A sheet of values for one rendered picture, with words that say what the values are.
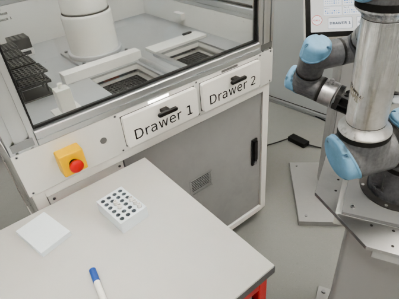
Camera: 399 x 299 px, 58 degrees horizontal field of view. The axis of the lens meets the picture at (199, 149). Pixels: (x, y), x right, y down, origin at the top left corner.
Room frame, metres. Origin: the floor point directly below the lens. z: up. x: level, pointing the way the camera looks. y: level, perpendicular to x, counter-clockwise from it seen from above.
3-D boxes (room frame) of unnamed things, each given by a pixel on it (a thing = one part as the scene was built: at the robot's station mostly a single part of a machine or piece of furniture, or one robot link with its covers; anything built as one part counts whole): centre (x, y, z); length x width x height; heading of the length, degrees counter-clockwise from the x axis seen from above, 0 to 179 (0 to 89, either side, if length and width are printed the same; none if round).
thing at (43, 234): (0.67, 0.44, 0.77); 0.13 x 0.09 x 0.02; 48
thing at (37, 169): (1.46, 0.36, 0.87); 1.02 x 0.95 x 0.14; 125
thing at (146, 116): (1.04, 0.11, 0.87); 0.29 x 0.02 x 0.11; 125
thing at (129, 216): (0.72, 0.23, 0.78); 0.12 x 0.08 x 0.04; 41
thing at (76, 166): (0.81, 0.35, 0.88); 0.04 x 0.03 x 0.04; 125
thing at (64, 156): (0.84, 0.37, 0.88); 0.07 x 0.05 x 0.07; 125
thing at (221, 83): (1.23, -0.15, 0.87); 0.29 x 0.02 x 0.11; 125
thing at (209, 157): (1.47, 0.35, 0.40); 1.03 x 0.95 x 0.80; 125
